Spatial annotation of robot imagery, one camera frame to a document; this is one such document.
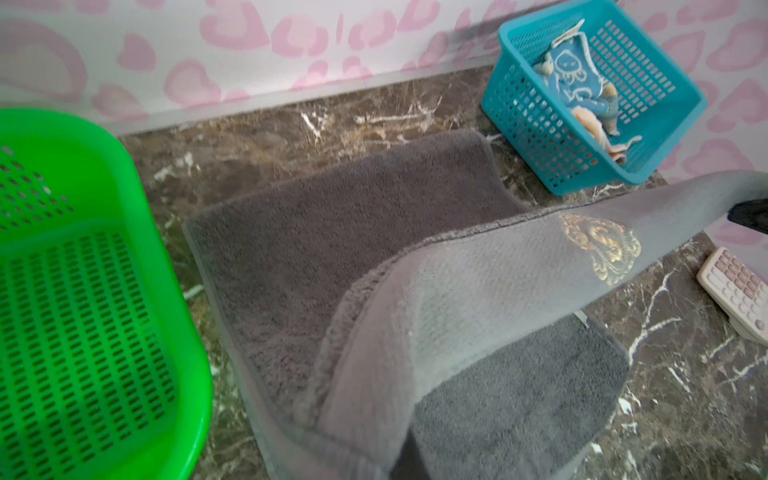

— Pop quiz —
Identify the blue patterned cloth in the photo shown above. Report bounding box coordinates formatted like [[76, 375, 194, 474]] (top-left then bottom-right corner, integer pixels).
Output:
[[534, 20, 641, 165]]

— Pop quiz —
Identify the green plastic basket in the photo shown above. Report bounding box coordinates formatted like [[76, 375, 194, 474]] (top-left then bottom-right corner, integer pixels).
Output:
[[1, 109, 213, 479]]

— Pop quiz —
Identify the teal plastic basket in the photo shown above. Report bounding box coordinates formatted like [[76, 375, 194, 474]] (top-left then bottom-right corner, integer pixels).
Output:
[[481, 1, 707, 196]]

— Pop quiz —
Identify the pink calculator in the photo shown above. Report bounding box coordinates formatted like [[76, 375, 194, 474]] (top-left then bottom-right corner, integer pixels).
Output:
[[697, 247, 767, 346]]

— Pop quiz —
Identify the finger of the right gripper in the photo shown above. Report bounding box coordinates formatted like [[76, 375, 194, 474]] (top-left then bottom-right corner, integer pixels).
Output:
[[727, 199, 768, 234]]

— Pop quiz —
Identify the grey towel gold emblem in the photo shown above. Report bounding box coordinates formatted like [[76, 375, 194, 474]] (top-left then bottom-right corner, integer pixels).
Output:
[[184, 130, 767, 479]]

